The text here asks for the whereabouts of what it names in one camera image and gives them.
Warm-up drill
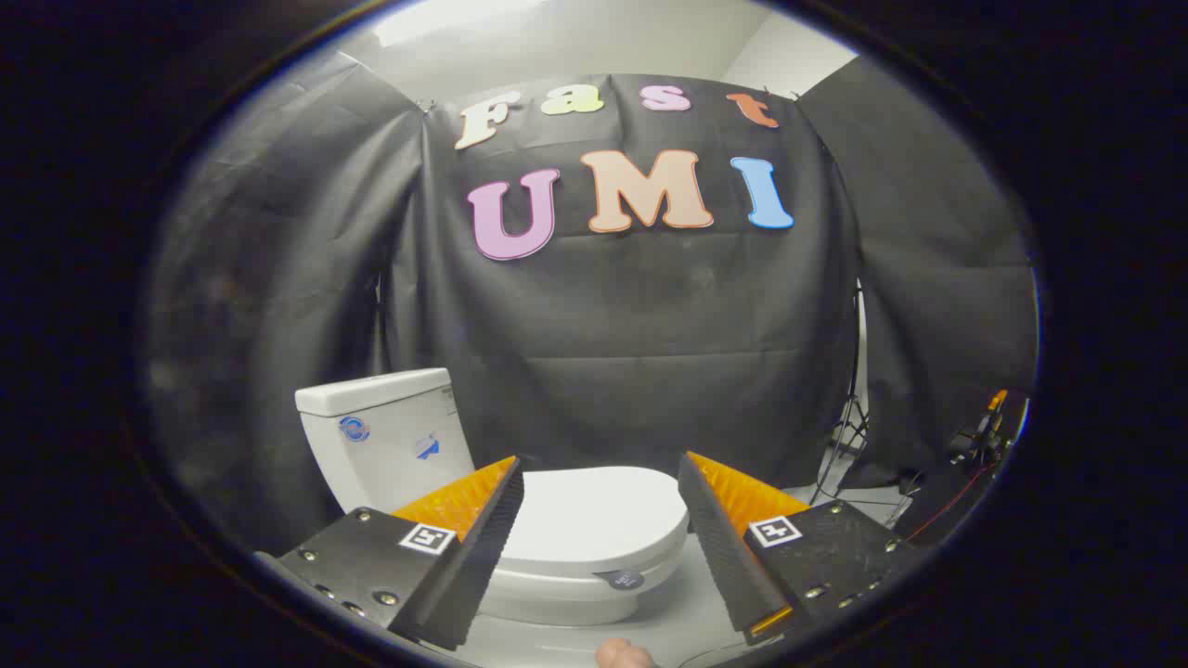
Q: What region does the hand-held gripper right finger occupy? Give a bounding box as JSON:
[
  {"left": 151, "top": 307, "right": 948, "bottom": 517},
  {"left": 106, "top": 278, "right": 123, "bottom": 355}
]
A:
[{"left": 676, "top": 451, "right": 920, "bottom": 648}]

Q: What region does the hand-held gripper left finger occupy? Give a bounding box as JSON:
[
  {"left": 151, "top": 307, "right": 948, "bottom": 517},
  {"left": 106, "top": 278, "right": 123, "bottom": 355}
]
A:
[{"left": 277, "top": 455, "right": 526, "bottom": 652}]

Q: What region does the white toilet lid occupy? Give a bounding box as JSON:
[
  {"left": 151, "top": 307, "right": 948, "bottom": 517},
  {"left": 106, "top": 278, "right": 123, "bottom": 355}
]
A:
[{"left": 499, "top": 466, "right": 690, "bottom": 592}]

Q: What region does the white toilet seat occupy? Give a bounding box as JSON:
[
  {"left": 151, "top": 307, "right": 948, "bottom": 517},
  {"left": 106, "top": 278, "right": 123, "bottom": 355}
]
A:
[{"left": 494, "top": 533, "right": 690, "bottom": 602}]

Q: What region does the white toilet tank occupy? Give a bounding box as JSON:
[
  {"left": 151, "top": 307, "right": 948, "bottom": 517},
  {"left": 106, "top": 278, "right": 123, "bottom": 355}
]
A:
[{"left": 295, "top": 368, "right": 476, "bottom": 517}]

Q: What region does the black tripod stand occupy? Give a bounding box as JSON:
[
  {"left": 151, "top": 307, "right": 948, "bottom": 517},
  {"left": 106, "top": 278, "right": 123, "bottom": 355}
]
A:
[{"left": 812, "top": 286, "right": 873, "bottom": 507}]

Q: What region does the black backdrop cloth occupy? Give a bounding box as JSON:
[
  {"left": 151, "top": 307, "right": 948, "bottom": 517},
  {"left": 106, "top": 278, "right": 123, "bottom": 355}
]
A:
[{"left": 144, "top": 51, "right": 1039, "bottom": 558}]

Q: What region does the black device with orange tip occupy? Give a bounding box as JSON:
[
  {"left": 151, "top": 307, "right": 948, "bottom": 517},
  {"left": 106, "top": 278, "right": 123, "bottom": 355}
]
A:
[{"left": 947, "top": 390, "right": 1024, "bottom": 476}]

